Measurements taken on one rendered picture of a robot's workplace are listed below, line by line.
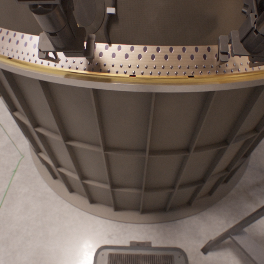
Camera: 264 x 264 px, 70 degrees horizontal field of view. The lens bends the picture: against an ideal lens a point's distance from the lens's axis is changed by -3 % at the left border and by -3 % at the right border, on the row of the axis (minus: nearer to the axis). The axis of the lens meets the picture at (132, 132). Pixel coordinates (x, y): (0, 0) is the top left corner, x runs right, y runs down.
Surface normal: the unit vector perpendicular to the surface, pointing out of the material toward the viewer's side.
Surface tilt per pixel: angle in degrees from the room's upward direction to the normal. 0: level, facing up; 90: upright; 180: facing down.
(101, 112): 90
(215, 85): 90
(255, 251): 0
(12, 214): 0
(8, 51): 43
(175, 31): 62
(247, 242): 0
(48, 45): 30
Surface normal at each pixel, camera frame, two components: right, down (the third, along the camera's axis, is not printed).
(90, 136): -0.26, 0.72
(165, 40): 0.00, 0.36
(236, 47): -0.01, -0.19
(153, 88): -0.02, 0.75
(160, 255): 0.00, -0.66
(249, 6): -1.00, -0.02
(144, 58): -0.04, 0.03
